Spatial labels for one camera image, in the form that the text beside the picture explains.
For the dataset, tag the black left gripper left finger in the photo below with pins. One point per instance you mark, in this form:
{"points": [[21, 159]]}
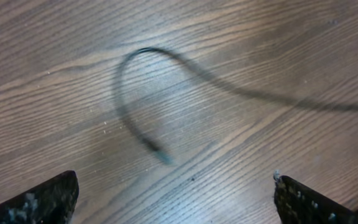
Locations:
{"points": [[51, 202]]}

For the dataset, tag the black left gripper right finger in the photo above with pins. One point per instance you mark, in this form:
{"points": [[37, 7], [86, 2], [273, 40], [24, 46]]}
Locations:
{"points": [[297, 203]]}

